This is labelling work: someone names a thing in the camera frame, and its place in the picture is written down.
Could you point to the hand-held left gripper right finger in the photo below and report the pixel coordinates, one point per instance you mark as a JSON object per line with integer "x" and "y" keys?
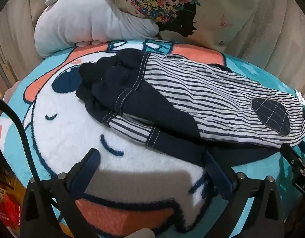
{"x": 214, "y": 168}

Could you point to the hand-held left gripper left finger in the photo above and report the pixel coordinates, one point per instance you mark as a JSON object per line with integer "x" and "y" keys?
{"x": 91, "y": 158}

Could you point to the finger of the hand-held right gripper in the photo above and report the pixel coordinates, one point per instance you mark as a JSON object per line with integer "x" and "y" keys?
{"x": 292, "y": 156}

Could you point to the striped navy pants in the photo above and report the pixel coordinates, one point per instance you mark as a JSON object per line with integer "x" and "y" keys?
{"x": 192, "y": 96}

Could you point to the teal printed cartoon blanket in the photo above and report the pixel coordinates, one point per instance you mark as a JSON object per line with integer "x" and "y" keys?
{"x": 68, "y": 129}

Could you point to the red yellow package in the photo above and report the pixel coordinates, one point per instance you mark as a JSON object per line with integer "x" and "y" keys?
{"x": 6, "y": 203}

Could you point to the beige sofa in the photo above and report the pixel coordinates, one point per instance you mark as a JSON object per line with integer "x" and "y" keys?
{"x": 287, "y": 42}

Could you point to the grey plush toy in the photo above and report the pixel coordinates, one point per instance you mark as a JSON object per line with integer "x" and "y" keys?
{"x": 80, "y": 22}

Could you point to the floral print cushion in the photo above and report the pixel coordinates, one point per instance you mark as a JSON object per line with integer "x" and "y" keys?
{"x": 216, "y": 17}

